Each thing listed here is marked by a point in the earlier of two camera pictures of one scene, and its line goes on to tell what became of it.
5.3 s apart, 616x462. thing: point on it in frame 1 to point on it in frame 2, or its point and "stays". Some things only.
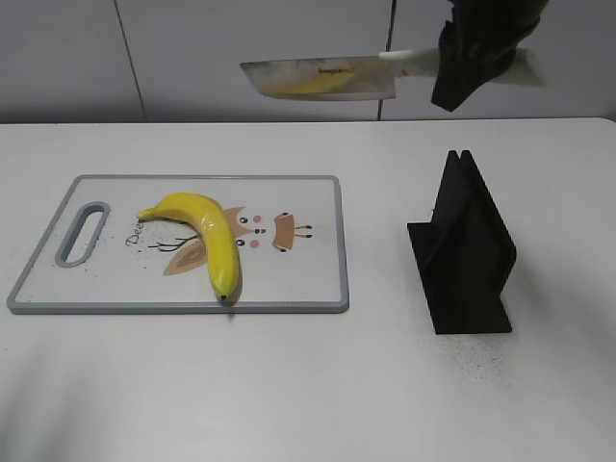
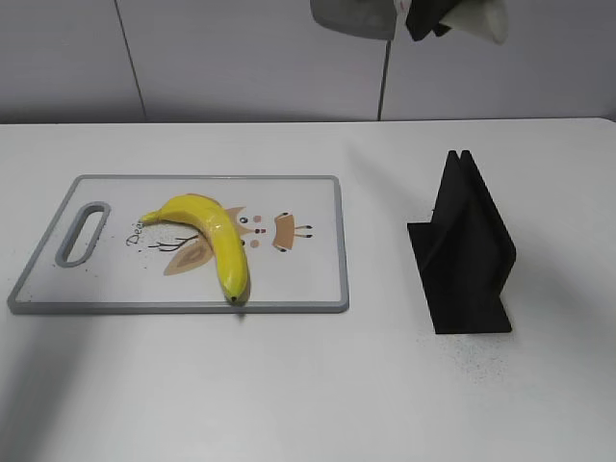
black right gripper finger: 477,42 to 424,15
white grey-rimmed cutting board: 98,256 stays
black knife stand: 465,253 stays
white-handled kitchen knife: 465,59 to 384,19
